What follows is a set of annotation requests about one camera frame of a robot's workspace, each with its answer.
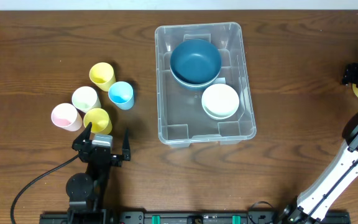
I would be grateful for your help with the white plastic cup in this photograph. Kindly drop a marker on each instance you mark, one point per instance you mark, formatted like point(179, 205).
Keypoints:
point(85, 98)

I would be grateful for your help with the dark blue top bowl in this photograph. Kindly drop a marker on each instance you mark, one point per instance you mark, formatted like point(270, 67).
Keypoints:
point(197, 55)

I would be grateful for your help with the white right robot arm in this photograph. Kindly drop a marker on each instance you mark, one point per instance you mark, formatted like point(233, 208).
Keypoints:
point(311, 206)

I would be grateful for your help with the light grey small bowl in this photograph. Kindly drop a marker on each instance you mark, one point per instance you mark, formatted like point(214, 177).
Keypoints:
point(217, 116)

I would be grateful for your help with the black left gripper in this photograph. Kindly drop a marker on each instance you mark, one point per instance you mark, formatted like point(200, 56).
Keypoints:
point(99, 155)

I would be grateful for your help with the dark blue bowl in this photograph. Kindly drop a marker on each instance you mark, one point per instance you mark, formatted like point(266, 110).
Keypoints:
point(197, 55)
point(196, 87)

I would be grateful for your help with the cream large bowl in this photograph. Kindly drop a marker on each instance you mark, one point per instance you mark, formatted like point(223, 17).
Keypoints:
point(195, 80)

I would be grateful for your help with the white small bowl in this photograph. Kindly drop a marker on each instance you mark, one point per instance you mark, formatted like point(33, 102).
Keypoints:
point(220, 99)

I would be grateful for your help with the clear plastic storage bin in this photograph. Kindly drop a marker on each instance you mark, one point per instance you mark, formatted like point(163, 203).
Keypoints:
point(181, 119)

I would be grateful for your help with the yellow plastic cup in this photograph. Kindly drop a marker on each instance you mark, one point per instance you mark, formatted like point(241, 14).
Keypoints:
point(99, 120)
point(102, 75)

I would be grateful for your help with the dark blue bottom bowl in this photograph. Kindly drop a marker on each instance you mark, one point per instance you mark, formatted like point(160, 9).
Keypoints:
point(196, 87)

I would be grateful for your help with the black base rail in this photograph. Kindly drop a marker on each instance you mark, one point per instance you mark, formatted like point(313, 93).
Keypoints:
point(197, 217)

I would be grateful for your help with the light blue plastic cup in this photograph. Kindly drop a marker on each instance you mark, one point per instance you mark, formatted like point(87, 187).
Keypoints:
point(122, 95)

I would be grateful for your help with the pink plastic cup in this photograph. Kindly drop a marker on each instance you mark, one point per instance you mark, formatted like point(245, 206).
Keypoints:
point(67, 117)

